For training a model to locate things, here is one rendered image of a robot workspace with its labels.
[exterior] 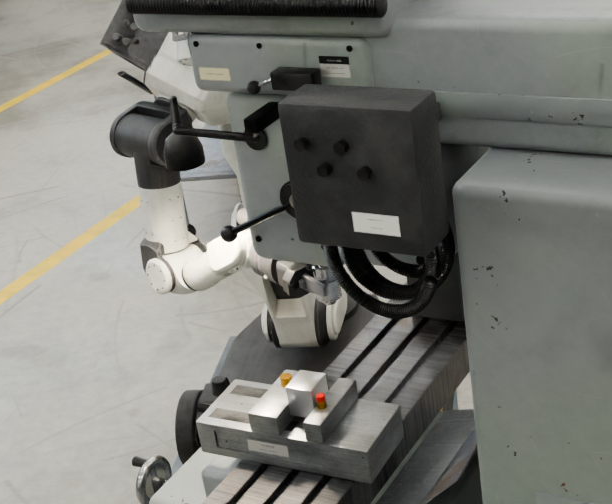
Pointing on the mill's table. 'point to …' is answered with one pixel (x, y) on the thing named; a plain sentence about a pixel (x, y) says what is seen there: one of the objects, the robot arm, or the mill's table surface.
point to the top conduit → (262, 7)
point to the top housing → (308, 26)
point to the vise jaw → (272, 410)
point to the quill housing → (268, 185)
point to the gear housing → (231, 50)
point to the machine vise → (307, 432)
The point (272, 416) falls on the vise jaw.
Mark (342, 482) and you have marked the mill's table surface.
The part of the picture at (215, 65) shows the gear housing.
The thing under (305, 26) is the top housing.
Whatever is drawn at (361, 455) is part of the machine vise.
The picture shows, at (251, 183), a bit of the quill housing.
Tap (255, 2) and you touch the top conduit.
